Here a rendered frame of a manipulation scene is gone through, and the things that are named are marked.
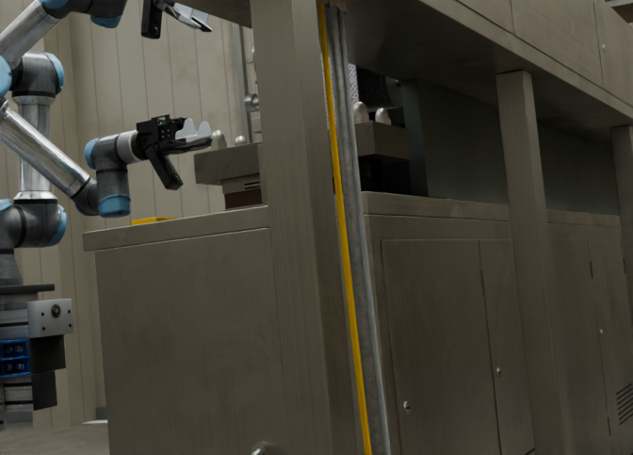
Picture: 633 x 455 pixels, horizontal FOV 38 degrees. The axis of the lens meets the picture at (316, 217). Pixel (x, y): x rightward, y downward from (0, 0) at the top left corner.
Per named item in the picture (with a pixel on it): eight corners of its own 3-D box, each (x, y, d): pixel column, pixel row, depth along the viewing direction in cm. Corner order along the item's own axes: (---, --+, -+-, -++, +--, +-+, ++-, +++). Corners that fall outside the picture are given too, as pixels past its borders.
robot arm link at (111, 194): (120, 219, 230) (116, 174, 231) (137, 214, 220) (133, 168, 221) (89, 220, 226) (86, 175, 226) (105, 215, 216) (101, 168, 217)
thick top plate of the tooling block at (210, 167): (241, 187, 199) (238, 159, 199) (412, 160, 179) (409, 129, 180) (195, 184, 185) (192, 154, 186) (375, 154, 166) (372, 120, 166)
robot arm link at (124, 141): (118, 162, 216) (140, 165, 224) (133, 159, 214) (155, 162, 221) (115, 131, 217) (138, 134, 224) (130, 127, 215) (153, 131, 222)
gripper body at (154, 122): (170, 113, 209) (129, 121, 215) (172, 151, 208) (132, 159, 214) (190, 117, 216) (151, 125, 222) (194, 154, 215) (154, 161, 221)
